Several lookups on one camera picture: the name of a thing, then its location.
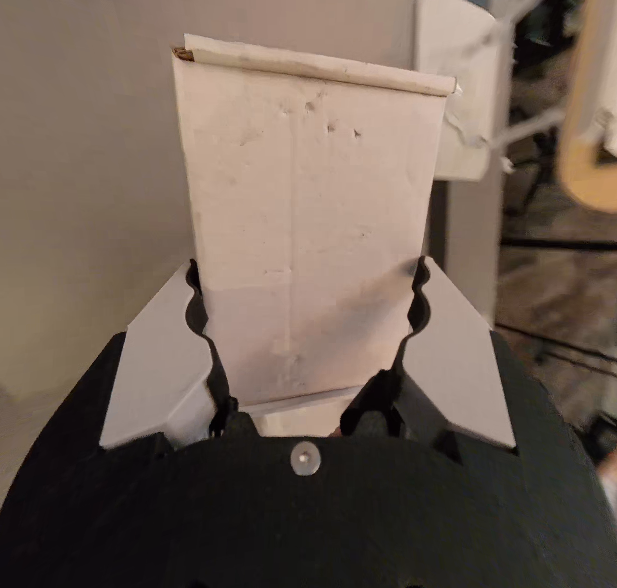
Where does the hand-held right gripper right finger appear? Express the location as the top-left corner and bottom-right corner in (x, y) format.
(339, 255), (517, 450)

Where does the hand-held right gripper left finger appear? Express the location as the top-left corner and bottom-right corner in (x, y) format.
(99, 259), (239, 450)

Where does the white cardboard box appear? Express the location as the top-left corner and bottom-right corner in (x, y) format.
(171, 33), (463, 437)

